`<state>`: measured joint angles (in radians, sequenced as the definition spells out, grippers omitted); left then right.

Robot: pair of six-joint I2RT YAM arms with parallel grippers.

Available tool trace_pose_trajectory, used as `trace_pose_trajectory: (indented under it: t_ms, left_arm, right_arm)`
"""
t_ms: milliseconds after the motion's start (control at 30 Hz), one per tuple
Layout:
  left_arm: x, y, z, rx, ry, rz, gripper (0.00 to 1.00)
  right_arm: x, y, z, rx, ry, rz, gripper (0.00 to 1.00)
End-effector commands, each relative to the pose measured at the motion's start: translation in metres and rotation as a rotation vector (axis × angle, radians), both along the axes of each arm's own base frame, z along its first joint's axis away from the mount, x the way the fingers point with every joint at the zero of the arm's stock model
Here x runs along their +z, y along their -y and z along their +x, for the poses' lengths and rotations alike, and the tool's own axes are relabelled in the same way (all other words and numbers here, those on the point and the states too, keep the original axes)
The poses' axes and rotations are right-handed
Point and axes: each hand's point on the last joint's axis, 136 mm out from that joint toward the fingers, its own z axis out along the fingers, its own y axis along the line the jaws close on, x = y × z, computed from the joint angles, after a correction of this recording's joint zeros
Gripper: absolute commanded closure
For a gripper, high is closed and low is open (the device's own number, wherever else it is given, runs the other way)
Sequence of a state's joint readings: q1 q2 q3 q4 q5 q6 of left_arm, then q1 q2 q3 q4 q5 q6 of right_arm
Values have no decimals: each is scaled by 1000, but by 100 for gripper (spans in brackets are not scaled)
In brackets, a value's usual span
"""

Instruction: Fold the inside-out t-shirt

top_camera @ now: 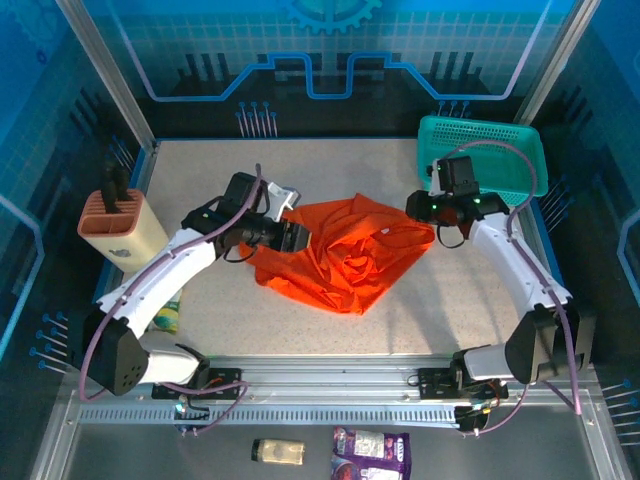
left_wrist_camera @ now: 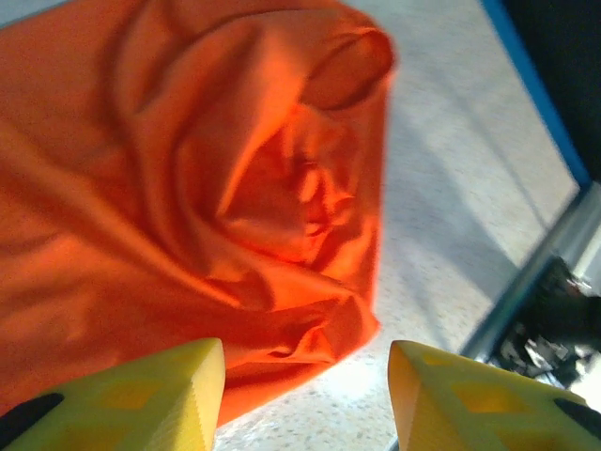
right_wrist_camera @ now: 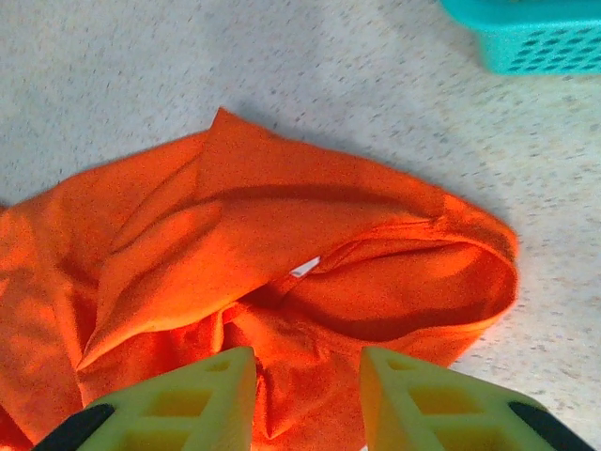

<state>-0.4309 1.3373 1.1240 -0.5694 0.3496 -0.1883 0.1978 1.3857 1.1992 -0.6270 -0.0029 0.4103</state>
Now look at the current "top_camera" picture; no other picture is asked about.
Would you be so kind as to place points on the orange t-shirt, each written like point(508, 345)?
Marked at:
point(350, 260)

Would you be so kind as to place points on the purple snack bag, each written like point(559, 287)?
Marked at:
point(370, 452)

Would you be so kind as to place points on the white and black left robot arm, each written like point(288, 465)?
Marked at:
point(150, 280)

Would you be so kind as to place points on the clear jar beige contents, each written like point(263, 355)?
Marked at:
point(277, 451)

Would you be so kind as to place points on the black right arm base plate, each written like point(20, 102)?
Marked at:
point(430, 382)

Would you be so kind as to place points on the aluminium mounting rail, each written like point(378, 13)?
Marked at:
point(325, 370)

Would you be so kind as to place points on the beige knife block terracotta top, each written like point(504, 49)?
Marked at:
point(135, 235)

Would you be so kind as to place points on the green snack bag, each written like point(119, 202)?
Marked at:
point(167, 315)

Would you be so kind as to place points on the aluminium frame post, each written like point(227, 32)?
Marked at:
point(550, 65)
point(107, 75)

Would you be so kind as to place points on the teal plastic basket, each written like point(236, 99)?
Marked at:
point(500, 145)

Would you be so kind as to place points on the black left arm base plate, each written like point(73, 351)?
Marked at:
point(225, 382)

